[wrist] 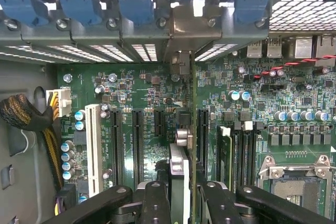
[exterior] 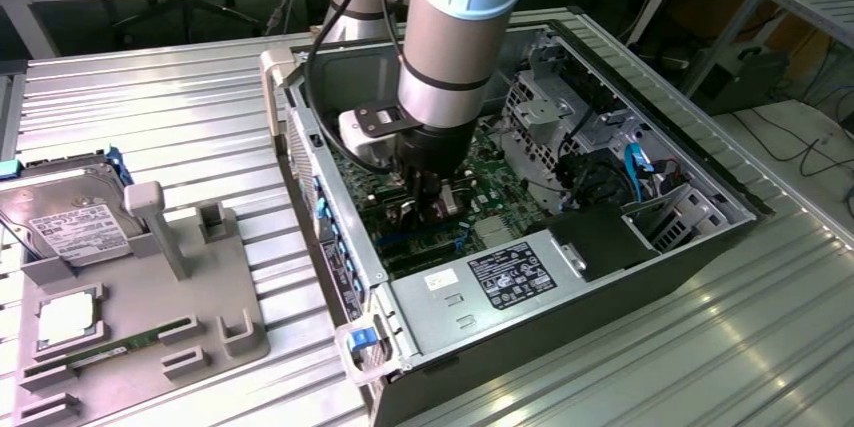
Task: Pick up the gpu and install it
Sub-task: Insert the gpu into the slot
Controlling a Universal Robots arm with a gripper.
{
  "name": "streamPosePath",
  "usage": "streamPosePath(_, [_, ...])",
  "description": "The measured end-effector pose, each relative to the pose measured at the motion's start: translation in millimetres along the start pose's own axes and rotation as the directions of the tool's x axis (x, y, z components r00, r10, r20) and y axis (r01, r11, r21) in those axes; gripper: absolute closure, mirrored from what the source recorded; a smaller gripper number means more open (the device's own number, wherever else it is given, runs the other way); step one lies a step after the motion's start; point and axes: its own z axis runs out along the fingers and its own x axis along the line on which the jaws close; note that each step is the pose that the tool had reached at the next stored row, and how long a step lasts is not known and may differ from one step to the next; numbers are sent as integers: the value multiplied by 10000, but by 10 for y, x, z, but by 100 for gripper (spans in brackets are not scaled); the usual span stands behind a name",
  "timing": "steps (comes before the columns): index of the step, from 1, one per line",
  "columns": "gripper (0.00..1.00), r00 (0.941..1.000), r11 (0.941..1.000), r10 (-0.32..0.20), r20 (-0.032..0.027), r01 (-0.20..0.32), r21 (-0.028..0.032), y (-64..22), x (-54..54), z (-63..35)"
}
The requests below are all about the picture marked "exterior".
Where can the grey parts rack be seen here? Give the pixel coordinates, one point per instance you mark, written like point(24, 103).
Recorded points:
point(133, 307)

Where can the dark metal frame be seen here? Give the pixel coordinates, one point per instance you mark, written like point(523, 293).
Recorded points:
point(9, 107)

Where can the silver power supply unit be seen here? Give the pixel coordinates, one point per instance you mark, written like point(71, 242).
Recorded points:
point(440, 312)

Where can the silver disk bay cage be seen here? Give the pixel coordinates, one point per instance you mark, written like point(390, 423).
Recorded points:
point(540, 112)

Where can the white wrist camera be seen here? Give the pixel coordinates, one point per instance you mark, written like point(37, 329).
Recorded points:
point(360, 144)

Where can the black expansion slot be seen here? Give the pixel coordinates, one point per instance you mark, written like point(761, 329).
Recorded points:
point(422, 258)

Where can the green motherboard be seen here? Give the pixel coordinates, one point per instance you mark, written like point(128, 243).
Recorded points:
point(500, 192)

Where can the silver hard disk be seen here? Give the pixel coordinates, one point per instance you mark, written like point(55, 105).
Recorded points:
point(73, 217)

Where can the blue expansion slot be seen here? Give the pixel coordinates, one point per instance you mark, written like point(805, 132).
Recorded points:
point(388, 238)

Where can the blue case latch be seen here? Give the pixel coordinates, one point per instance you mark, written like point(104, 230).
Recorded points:
point(363, 339)

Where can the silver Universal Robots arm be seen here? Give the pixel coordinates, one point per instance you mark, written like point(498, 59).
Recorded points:
point(454, 37)

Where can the green RAM stick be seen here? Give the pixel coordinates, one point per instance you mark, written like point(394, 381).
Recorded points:
point(107, 351)

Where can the blue disk caddy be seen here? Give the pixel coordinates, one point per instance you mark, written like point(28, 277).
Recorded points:
point(120, 167)

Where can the black box on floor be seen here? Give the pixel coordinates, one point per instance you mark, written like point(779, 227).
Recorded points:
point(747, 77)

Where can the small silver chipset heatsink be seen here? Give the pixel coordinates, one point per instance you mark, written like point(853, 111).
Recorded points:
point(494, 231)

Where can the black graphics card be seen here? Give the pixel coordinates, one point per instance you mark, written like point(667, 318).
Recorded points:
point(454, 202)

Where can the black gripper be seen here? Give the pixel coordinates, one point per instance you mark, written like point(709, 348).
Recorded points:
point(434, 152)

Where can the open black PC case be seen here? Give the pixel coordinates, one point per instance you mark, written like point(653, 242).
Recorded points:
point(600, 307)

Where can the blue card retention clip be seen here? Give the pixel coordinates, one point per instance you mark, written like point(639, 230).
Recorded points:
point(348, 265)
point(358, 289)
point(319, 208)

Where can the black plastic shroud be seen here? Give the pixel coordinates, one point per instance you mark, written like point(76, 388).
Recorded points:
point(600, 242)

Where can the silver CPU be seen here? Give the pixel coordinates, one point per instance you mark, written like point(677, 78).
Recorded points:
point(65, 319)

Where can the black office chair base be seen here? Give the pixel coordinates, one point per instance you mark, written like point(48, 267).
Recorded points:
point(194, 17)

